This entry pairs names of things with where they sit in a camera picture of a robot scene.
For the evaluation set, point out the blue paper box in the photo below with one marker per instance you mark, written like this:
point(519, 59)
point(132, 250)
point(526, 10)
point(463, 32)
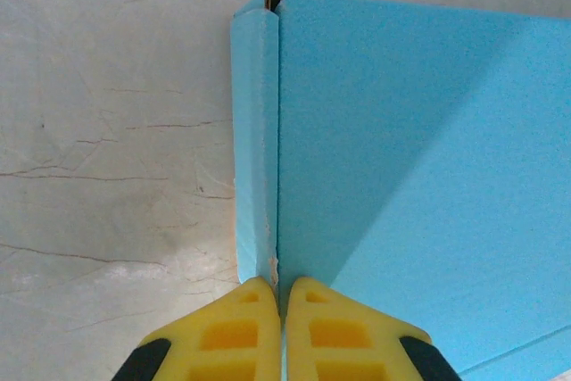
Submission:
point(401, 153)

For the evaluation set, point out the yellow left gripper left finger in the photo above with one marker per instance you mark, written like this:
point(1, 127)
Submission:
point(223, 336)

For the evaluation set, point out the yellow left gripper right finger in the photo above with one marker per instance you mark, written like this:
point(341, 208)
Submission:
point(343, 336)

